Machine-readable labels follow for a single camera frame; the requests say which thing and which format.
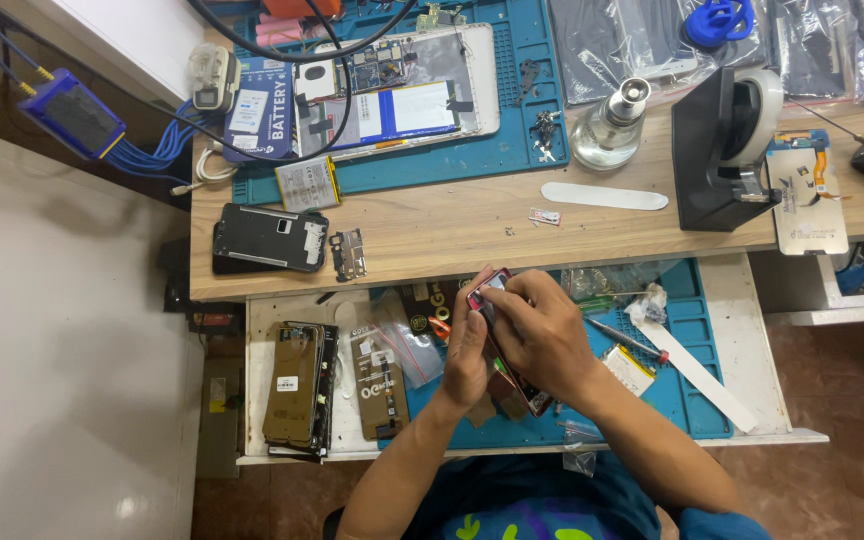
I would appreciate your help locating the person's right hand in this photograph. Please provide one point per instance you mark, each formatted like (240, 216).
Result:
(552, 345)

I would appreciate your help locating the person's left hand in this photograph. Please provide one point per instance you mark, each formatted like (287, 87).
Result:
(469, 371)

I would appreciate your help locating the person's right fingers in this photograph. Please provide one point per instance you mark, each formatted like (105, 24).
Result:
(523, 289)

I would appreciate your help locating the person's left fingers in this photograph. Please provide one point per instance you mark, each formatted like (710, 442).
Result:
(476, 330)

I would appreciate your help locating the red framed smartphone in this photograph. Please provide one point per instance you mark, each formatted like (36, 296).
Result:
(533, 401)

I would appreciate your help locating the black packet green logo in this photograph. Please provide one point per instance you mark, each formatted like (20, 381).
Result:
(424, 304)

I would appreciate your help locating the clear zip bag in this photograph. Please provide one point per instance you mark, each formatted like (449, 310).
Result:
(409, 352)

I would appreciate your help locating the small sim card tray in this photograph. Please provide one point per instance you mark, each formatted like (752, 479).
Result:
(544, 217)

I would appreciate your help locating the clear bag with green parts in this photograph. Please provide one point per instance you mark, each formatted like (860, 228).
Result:
(604, 285)

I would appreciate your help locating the red tipped screwdriver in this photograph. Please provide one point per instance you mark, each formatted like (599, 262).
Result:
(627, 341)

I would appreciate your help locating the white plastic strip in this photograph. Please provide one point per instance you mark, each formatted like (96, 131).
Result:
(604, 196)

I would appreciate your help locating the crumpled white tissue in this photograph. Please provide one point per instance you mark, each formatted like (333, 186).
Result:
(648, 304)

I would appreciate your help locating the small white phone battery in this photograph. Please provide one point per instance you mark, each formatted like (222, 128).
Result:
(628, 369)

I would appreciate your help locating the large blue repair mat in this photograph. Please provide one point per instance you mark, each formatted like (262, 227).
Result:
(529, 142)

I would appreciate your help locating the small metal phone plate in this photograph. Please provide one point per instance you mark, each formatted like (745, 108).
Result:
(349, 255)

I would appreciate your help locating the pile of small metal parts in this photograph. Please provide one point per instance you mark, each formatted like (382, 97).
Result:
(544, 135)

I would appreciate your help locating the small clear plastic bag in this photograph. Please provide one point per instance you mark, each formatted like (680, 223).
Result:
(580, 454)

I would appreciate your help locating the glass liquid dispenser bottle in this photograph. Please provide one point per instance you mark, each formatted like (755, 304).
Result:
(608, 135)

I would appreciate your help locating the blue drawer repair mat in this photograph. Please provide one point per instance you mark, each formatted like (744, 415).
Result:
(694, 352)

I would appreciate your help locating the person's blue shirt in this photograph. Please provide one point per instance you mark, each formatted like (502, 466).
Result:
(537, 502)

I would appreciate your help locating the stack of phone screens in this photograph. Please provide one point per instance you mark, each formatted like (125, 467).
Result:
(297, 386)

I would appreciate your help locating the long white paper strip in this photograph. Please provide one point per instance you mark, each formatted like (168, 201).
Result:
(702, 379)

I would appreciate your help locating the opened white tablet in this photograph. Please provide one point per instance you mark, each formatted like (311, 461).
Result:
(432, 97)

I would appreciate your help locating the silver phone battery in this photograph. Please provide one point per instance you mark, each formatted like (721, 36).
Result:
(308, 184)

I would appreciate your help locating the black tape dispenser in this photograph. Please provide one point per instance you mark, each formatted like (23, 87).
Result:
(709, 157)

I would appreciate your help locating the white desk drawer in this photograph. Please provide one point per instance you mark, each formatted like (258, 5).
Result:
(747, 352)
(829, 307)

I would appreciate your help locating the gray box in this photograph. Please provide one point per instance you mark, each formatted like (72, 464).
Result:
(218, 420)

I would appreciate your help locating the green circuit board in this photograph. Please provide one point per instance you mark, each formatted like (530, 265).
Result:
(439, 16)

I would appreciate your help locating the white screen part packet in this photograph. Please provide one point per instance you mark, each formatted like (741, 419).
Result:
(807, 210)

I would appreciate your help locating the blue battery box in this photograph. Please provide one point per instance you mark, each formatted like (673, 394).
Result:
(259, 112)

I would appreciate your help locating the blue suction cup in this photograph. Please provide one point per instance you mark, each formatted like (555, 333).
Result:
(717, 21)

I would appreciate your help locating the pink battery cells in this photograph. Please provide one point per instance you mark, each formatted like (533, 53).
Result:
(278, 30)

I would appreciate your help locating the orange tool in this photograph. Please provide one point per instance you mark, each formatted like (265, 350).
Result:
(301, 7)

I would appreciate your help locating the white universal battery charger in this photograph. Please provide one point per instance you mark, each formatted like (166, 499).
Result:
(213, 79)

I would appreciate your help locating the heap of clear parts bags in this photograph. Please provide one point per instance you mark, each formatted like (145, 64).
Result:
(814, 45)

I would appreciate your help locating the blue power supply box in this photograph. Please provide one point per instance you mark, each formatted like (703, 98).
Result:
(72, 114)

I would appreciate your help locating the dark metal bracket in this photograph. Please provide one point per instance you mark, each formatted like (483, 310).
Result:
(527, 79)

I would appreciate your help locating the black phone frame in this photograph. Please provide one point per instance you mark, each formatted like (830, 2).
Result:
(267, 236)

